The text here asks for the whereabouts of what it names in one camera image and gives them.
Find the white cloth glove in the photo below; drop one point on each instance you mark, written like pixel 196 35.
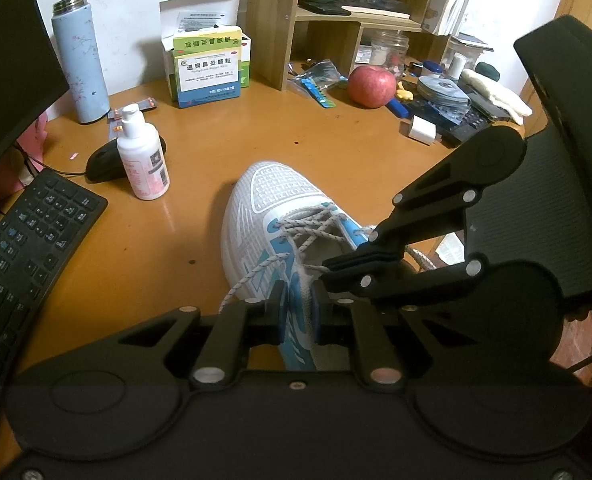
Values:
pixel 496 95

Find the white charger cube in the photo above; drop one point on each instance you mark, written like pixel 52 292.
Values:
pixel 421 130

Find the pink box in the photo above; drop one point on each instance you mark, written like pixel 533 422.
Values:
pixel 38 132

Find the wooden desk shelf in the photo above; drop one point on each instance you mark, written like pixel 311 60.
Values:
pixel 271 20

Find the small white bottle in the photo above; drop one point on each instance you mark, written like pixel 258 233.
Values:
pixel 457 65

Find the red apple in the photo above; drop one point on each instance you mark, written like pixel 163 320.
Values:
pixel 372 86

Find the row of books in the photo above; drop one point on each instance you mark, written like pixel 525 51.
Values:
pixel 451 5

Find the yellow toy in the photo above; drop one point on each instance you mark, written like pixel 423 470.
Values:
pixel 405 92

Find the black calculator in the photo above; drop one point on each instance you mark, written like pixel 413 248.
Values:
pixel 466 125

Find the black tray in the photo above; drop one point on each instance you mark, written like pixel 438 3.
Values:
pixel 326 8

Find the white lotion bottle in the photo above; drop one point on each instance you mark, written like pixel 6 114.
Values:
pixel 143 160

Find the black mesh office chair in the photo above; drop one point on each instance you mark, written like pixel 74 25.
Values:
pixel 561 60

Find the white open carton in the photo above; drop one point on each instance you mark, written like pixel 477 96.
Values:
pixel 200 10

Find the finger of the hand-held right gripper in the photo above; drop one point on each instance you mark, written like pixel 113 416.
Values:
pixel 376 280
pixel 426 210

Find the white shoelace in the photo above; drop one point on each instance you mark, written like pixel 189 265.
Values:
pixel 246 281

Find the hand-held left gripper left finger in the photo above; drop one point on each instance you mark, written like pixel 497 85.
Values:
pixel 282 315

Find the light blue thermos bottle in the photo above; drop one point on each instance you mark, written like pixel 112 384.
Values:
pixel 80 60

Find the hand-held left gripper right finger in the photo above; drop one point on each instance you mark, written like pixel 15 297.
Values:
pixel 316 315

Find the black keyboard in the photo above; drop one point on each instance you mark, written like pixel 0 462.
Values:
pixel 20 260

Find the blue plastic tube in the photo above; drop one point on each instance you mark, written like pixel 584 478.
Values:
pixel 398 108

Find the white blue sneaker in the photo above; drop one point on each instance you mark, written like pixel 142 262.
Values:
pixel 256 210

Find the black computer mouse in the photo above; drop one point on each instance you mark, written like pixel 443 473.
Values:
pixel 103 162

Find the green white medicine box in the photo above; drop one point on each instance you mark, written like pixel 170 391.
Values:
pixel 246 60

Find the glass jar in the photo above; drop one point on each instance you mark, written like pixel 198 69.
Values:
pixel 388 47

